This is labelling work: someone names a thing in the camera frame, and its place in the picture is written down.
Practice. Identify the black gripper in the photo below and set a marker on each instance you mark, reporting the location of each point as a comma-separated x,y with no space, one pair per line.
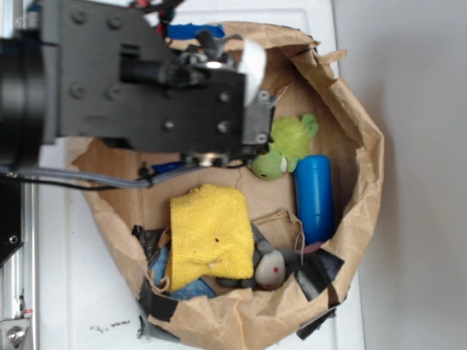
110,75

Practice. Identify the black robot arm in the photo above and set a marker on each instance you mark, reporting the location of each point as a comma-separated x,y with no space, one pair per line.
23,95

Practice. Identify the brown paper bag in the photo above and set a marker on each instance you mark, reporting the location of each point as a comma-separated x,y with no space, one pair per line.
304,82

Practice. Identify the green plush turtle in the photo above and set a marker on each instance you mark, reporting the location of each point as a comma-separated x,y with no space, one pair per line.
291,137

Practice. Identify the blue plastic cylinder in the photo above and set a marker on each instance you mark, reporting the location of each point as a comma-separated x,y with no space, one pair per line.
314,198

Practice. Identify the yellow folded towel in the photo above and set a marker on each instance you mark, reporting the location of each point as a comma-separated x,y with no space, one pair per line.
211,235

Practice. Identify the grey plush mouse toy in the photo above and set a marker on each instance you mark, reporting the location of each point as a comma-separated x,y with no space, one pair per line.
272,266

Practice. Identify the blue sponge cloth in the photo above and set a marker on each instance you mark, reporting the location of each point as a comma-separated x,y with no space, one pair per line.
197,288

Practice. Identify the black octagonal mount plate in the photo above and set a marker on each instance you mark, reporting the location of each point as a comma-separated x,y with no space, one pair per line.
12,211

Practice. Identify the aluminium frame rail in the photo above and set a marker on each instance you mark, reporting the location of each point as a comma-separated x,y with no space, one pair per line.
19,304

